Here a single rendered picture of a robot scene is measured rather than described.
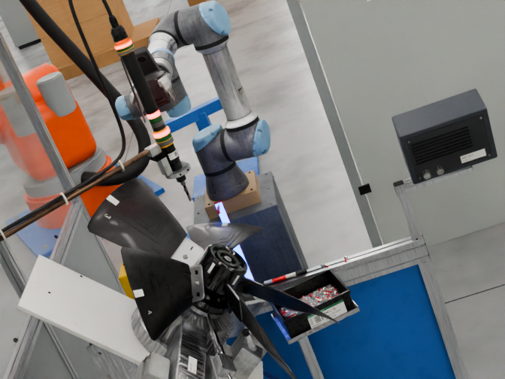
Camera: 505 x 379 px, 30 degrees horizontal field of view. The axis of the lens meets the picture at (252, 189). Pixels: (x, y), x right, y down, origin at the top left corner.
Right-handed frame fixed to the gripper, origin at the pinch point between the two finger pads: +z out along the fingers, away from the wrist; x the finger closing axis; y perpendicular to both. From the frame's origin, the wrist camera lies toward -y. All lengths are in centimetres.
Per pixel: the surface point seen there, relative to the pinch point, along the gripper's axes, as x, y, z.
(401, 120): -60, 42, -28
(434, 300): -53, 103, -25
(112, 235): 20.5, 27.9, 14.5
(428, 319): -49, 110, -26
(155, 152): 2.1, 11.5, 10.9
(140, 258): 9.5, 25.8, 36.3
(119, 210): 17.8, 24.4, 8.7
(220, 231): -1.0, 48.4, -9.7
